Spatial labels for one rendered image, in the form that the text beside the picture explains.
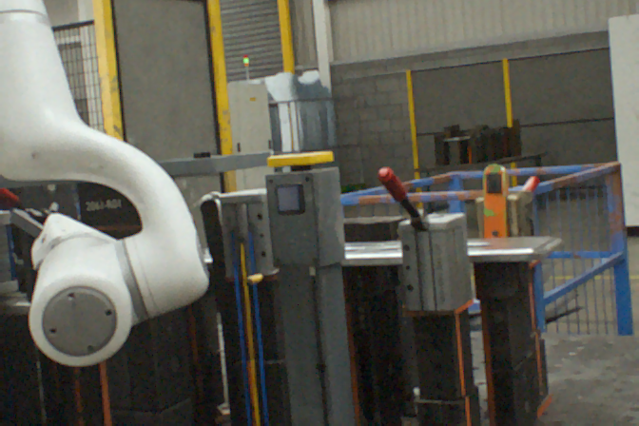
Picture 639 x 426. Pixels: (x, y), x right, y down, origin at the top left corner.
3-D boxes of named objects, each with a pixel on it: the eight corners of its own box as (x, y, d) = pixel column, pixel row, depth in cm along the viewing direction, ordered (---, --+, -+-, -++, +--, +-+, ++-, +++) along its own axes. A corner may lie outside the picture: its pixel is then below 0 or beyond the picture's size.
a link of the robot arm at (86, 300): (120, 222, 94) (26, 252, 93) (124, 256, 82) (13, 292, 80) (147, 300, 96) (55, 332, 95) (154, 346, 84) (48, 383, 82)
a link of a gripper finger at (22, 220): (4, 225, 100) (11, 215, 106) (73, 259, 102) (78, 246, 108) (9, 215, 100) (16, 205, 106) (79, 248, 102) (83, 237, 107)
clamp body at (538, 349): (561, 399, 167) (544, 187, 165) (540, 426, 154) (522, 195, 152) (500, 396, 172) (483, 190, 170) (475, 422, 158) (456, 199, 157)
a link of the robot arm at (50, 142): (125, 19, 100) (218, 300, 94) (-31, 65, 98) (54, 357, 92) (113, -20, 91) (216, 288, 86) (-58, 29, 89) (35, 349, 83)
